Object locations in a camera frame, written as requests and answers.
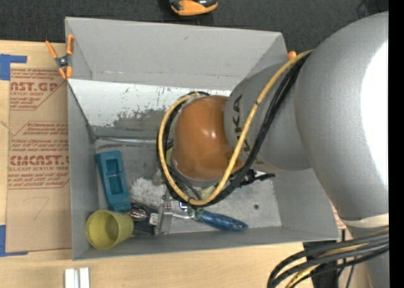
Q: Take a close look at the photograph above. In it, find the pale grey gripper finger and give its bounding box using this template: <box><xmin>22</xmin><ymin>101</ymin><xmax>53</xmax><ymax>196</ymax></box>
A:
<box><xmin>157</xmin><ymin>210</ymin><xmax>166</xmax><ymax>236</ymax></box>
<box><xmin>163</xmin><ymin>203</ymin><xmax>174</xmax><ymax>234</ymax></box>

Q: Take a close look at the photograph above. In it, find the black shiny packet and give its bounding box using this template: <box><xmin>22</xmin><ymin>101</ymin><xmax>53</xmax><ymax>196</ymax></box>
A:
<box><xmin>130</xmin><ymin>202</ymin><xmax>159</xmax><ymax>237</ymax></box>

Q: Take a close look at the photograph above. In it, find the white crumpled plastic wrap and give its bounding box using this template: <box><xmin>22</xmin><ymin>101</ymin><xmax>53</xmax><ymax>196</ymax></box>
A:
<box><xmin>130</xmin><ymin>177</ymin><xmax>167</xmax><ymax>206</ymax></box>

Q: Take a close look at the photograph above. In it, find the yellow plastic cup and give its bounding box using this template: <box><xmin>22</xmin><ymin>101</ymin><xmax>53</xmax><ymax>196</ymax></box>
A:
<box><xmin>85</xmin><ymin>210</ymin><xmax>135</xmax><ymax>251</ymax></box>

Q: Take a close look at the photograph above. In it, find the teal blue open box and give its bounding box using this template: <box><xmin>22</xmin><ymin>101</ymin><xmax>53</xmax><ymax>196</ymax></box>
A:
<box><xmin>94</xmin><ymin>150</ymin><xmax>132</xmax><ymax>212</ymax></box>

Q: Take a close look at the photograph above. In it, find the brown cardboard board, red print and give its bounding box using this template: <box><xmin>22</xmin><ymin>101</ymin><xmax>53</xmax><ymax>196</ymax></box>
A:
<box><xmin>0</xmin><ymin>39</ymin><xmax>74</xmax><ymax>253</ymax></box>

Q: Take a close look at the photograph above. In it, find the grey metal bin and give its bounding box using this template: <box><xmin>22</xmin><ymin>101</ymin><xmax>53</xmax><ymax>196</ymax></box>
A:
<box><xmin>64</xmin><ymin>16</ymin><xmax>342</xmax><ymax>261</ymax></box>

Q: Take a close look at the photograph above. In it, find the blue-handled metal tool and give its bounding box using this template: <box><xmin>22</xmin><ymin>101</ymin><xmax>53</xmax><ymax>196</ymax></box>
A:
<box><xmin>172</xmin><ymin>209</ymin><xmax>249</xmax><ymax>232</ymax></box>

